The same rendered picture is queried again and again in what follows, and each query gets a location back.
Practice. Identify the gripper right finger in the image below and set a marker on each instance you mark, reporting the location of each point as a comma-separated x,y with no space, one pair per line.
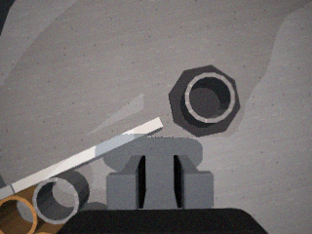
193,189

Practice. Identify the grey steel bushing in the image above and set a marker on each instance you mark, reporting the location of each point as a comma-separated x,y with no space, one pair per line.
227,97
94,206
45,204

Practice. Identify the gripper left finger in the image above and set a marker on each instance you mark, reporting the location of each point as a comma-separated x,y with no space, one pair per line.
126,190

